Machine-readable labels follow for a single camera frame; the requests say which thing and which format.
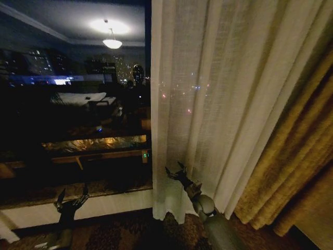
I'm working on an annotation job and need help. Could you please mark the dark glass window pane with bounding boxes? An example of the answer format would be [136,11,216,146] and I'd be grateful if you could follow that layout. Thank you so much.
[0,0,152,180]

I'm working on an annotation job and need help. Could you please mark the thick golden drape curtain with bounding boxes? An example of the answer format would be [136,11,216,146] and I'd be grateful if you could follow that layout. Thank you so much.
[233,53,333,238]

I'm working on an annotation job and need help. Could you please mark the sheer white curtain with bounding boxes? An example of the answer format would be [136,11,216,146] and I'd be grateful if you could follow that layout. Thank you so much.
[150,0,333,225]

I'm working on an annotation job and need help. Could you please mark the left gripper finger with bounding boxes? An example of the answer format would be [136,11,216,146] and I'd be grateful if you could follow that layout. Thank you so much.
[54,187,67,210]
[74,183,89,209]

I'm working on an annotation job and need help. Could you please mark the dark stone window sill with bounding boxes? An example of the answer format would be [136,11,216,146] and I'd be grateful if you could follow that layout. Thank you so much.
[0,179,153,210]

